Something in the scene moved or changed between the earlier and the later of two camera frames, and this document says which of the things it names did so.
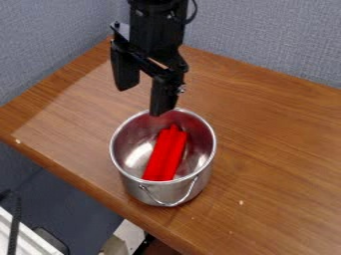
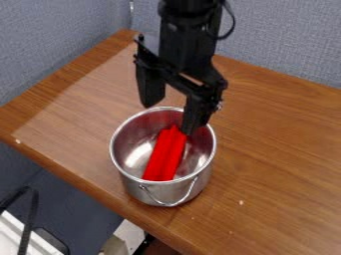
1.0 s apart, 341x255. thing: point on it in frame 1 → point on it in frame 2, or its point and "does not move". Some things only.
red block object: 166,154 does not move
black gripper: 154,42 → 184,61
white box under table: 34,241 does not move
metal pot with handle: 163,153 does not move
